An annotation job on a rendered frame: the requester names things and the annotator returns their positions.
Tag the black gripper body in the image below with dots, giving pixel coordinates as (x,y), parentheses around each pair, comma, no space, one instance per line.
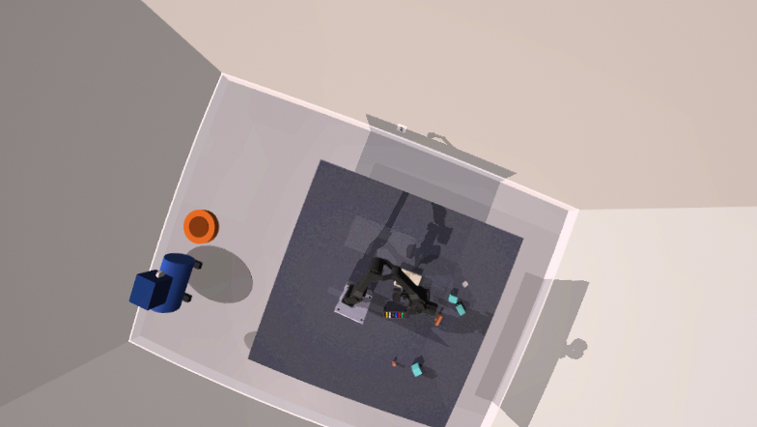
(397,294)

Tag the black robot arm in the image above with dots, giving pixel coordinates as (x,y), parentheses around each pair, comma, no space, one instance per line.
(417,301)

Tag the beige open-top tray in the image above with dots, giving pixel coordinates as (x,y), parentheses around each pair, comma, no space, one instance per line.
(413,276)

